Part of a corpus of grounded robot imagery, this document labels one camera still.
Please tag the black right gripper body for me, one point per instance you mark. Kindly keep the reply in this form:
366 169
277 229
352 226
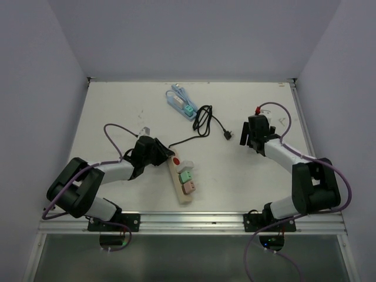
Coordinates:
251 137

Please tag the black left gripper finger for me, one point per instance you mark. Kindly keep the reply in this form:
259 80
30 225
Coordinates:
165 151
159 158

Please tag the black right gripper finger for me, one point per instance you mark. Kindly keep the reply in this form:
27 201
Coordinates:
272 132
244 138

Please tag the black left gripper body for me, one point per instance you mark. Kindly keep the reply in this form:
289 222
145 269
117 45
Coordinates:
156 153

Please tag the beige power strip red sockets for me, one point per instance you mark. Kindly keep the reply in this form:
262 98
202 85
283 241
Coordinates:
178 187

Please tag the large white charger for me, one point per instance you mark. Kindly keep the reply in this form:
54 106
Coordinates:
184 166

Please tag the mint green plug adapter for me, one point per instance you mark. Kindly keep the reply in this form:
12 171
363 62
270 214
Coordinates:
185 177

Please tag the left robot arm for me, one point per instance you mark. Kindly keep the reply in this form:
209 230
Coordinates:
75 189

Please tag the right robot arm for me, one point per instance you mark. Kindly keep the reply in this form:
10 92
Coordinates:
314 187

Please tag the pink plug adapter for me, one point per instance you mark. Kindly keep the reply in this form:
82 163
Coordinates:
188 187

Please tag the teal plug adapter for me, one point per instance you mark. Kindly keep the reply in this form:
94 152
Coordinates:
189 111

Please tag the white adapter on blue strip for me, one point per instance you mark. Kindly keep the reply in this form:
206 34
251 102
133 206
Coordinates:
178 101

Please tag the light blue power strip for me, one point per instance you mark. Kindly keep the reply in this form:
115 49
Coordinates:
169 97

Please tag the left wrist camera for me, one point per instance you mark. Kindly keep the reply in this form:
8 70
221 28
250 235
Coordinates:
145 131

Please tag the aluminium frame rail right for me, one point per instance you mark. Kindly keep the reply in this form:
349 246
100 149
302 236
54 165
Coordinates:
311 153

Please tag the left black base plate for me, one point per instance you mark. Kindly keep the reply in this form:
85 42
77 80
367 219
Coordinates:
120 222

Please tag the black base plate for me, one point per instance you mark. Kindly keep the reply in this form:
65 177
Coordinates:
120 222
255 221

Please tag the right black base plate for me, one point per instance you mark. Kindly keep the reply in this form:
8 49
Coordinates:
255 221

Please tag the aluminium front rail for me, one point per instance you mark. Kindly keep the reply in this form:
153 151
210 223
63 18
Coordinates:
199 223

